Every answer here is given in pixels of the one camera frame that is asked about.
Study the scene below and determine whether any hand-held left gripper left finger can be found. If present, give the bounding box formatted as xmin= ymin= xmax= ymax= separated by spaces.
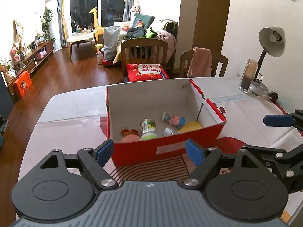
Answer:
xmin=35 ymin=139 xmax=119 ymax=191

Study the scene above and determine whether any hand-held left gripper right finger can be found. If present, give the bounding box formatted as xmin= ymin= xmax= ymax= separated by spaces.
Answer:
xmin=181 ymin=139 xmax=268 ymax=191

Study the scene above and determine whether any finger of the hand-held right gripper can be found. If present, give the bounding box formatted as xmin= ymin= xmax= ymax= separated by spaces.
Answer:
xmin=241 ymin=144 xmax=303 ymax=192
xmin=263 ymin=110 xmax=303 ymax=131

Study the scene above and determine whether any yellow oval case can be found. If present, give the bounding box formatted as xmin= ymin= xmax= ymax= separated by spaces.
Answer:
xmin=179 ymin=121 xmax=203 ymax=133

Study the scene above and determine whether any pink heart bowl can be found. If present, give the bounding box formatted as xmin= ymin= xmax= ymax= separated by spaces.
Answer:
xmin=121 ymin=135 xmax=141 ymax=143

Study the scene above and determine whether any glass jar metal lid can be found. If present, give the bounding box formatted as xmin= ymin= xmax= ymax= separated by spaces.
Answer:
xmin=162 ymin=127 xmax=180 ymax=138

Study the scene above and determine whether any small pink doll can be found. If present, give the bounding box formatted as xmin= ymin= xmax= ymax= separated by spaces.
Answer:
xmin=162 ymin=112 xmax=186 ymax=127

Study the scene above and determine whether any small bottle green cap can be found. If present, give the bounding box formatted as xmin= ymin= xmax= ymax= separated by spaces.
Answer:
xmin=141 ymin=119 xmax=159 ymax=140

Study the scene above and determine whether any red cardboard box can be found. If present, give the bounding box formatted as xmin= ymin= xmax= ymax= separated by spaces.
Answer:
xmin=105 ymin=78 xmax=227 ymax=168

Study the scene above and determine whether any white red printed tablecloth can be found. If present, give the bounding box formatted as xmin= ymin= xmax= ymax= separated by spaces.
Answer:
xmin=16 ymin=95 xmax=303 ymax=220

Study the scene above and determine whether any glass tumbler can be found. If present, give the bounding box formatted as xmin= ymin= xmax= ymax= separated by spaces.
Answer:
xmin=239 ymin=58 xmax=258 ymax=93

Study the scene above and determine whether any grey desk lamp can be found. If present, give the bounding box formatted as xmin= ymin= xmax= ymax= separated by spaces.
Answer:
xmin=248 ymin=27 xmax=286 ymax=96

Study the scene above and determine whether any pink towel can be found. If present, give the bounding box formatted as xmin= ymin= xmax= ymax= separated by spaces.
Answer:
xmin=187 ymin=47 xmax=212 ymax=78

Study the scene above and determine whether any red printed cushion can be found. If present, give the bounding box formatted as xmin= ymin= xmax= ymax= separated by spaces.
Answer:
xmin=126 ymin=63 xmax=170 ymax=83

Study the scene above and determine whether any orange cardboard box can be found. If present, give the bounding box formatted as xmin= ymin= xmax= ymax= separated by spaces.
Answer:
xmin=13 ymin=70 xmax=33 ymax=98

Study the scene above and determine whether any white plastic bag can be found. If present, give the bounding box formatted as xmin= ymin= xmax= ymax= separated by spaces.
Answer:
xmin=102 ymin=26 xmax=122 ymax=62

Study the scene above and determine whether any pink blanket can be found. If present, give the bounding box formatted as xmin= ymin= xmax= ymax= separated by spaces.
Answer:
xmin=155 ymin=30 xmax=177 ymax=59

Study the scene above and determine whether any black tall appliance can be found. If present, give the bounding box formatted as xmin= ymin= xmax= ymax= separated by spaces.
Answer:
xmin=0 ymin=78 xmax=15 ymax=114

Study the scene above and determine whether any wooden slatted chair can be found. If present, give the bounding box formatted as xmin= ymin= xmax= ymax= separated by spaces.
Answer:
xmin=121 ymin=38 xmax=169 ymax=82

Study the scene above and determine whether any brown wooden door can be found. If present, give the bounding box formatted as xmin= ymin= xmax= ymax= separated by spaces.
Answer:
xmin=192 ymin=0 xmax=231 ymax=77

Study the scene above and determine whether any pink toy bag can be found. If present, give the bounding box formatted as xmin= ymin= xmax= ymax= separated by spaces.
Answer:
xmin=35 ymin=48 xmax=48 ymax=60

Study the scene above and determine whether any light wooden coffee table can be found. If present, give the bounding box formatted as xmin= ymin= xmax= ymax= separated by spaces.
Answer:
xmin=67 ymin=30 xmax=98 ymax=61

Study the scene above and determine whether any wooden TV cabinet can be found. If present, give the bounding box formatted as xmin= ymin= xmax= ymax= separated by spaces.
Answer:
xmin=0 ymin=40 xmax=54 ymax=97

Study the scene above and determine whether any light sofa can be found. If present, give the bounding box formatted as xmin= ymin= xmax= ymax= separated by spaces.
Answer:
xmin=119 ymin=14 xmax=178 ymax=64

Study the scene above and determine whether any dark garment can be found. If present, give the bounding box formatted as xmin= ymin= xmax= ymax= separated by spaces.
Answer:
xmin=124 ymin=27 xmax=146 ymax=39

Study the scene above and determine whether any yellow giraffe toy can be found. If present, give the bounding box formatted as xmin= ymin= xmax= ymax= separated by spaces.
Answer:
xmin=89 ymin=7 xmax=105 ymax=44

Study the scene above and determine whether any green garment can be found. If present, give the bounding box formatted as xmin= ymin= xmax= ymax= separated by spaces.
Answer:
xmin=145 ymin=27 xmax=157 ymax=39

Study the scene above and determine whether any teal pillow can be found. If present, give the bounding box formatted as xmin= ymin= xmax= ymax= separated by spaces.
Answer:
xmin=134 ymin=14 xmax=155 ymax=29

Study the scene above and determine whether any white standing air conditioner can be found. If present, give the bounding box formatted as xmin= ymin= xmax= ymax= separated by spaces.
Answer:
xmin=46 ymin=0 xmax=61 ymax=52

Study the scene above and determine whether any grey curtain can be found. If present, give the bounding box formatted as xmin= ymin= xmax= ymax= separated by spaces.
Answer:
xmin=55 ymin=0 xmax=68 ymax=50
xmin=122 ymin=0 xmax=135 ymax=22

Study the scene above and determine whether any green potted plant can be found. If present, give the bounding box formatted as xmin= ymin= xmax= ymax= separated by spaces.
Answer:
xmin=41 ymin=9 xmax=57 ymax=43

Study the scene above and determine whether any white printed cloth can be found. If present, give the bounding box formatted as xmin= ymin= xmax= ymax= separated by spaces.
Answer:
xmin=13 ymin=12 xmax=43 ymax=50

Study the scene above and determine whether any glass sliding door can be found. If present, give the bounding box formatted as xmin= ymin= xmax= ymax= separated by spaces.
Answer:
xmin=69 ymin=0 xmax=126 ymax=35

